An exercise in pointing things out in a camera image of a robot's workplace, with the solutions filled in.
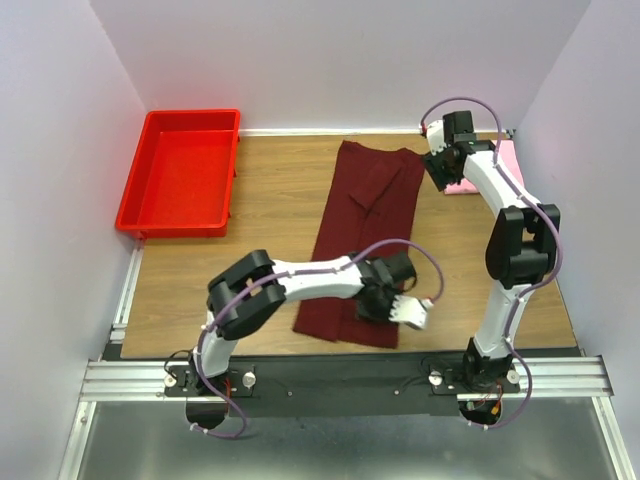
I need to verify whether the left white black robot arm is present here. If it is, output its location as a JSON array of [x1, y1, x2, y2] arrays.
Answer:
[[187, 250, 432, 395]]

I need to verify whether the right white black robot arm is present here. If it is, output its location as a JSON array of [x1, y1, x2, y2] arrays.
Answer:
[[420, 111, 560, 392]]

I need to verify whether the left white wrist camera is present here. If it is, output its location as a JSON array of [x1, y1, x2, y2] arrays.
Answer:
[[388, 295, 433, 330]]

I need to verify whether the maroon t shirt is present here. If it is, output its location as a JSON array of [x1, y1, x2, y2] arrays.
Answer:
[[293, 141, 424, 349]]

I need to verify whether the folded pink t shirt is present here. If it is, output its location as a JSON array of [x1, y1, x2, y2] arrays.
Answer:
[[443, 139, 525, 196]]

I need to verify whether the aluminium frame rail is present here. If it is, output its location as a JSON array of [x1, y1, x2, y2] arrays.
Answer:
[[80, 357, 614, 402]]

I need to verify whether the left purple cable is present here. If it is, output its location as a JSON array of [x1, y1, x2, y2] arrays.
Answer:
[[195, 238, 446, 440]]

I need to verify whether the red plastic bin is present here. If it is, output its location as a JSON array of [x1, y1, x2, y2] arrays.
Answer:
[[115, 109, 241, 240]]

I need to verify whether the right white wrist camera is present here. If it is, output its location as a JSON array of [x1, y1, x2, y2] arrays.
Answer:
[[426, 120, 448, 155]]

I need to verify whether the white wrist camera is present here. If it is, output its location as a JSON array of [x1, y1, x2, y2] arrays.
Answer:
[[426, 120, 448, 155], [388, 295, 433, 330]]

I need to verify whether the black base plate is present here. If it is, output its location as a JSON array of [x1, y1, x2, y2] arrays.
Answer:
[[164, 351, 523, 419]]

